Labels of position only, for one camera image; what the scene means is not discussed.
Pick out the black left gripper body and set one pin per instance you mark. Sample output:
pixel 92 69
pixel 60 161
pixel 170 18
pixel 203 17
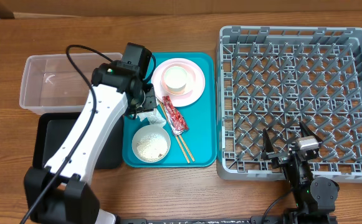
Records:
pixel 149 101

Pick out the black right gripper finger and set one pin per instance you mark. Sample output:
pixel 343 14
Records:
pixel 267 147
pixel 305 131

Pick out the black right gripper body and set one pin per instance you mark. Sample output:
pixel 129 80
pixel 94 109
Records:
pixel 281 158

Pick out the white napkin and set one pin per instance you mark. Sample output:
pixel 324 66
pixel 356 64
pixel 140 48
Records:
pixel 154 118

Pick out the red snack wrapper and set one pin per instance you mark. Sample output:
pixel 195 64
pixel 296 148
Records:
pixel 176 119

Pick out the grey bowl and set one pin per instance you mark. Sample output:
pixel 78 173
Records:
pixel 151 144

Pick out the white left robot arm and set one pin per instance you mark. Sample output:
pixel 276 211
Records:
pixel 60 192

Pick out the grey dishwasher rack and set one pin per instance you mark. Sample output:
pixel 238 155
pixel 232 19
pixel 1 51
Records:
pixel 272 78

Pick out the clear plastic waste bin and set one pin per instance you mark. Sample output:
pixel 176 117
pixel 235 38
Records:
pixel 50 84

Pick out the wooden chopstick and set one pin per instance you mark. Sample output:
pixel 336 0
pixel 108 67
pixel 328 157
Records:
pixel 188 152
pixel 176 137

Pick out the pink plate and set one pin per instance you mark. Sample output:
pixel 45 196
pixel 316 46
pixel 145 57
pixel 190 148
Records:
pixel 179 100

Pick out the pale green cup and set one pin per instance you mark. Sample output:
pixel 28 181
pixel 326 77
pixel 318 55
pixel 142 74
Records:
pixel 174 79

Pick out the teal serving tray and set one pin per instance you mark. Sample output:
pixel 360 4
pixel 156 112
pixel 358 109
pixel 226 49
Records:
pixel 200 117

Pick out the small pink saucer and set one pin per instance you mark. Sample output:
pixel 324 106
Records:
pixel 190 80

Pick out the black tray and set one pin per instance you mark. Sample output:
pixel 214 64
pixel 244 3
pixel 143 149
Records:
pixel 52 130

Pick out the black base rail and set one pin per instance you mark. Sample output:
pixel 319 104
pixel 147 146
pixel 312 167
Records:
pixel 251 220

